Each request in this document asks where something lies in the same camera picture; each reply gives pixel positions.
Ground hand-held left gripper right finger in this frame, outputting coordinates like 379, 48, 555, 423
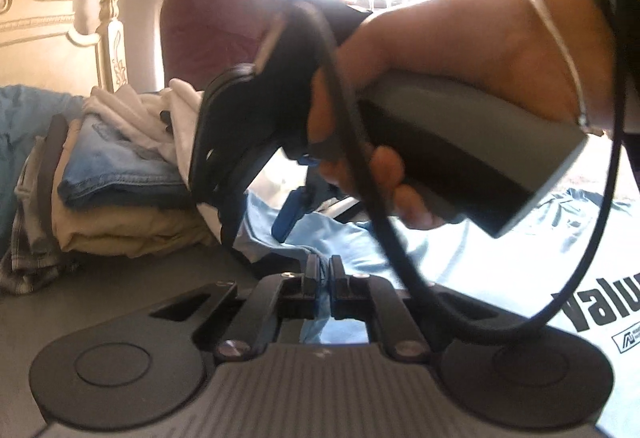
330, 255, 506, 361

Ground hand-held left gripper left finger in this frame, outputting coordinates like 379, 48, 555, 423
150, 254, 319, 359

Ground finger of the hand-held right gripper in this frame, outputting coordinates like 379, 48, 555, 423
270, 183, 317, 246

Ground light blue printed t-shirt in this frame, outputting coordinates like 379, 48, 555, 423
235, 188, 640, 438

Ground person's right forearm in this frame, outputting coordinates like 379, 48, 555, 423
530, 0, 640, 136

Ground person's right hand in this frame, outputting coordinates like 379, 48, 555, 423
307, 0, 586, 231

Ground silver bangle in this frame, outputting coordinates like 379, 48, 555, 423
516, 0, 592, 128

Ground folded beige pants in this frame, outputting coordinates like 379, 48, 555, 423
50, 118, 216, 259

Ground white folded shirt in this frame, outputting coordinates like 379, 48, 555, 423
82, 78, 241, 244

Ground folded blue jeans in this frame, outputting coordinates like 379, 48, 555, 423
57, 113, 193, 210

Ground grey bed blanket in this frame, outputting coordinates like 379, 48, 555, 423
0, 238, 261, 419

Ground folded plaid shirt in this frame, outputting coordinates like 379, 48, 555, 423
0, 133, 81, 296

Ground cream carved headboard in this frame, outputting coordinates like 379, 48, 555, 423
0, 0, 128, 94

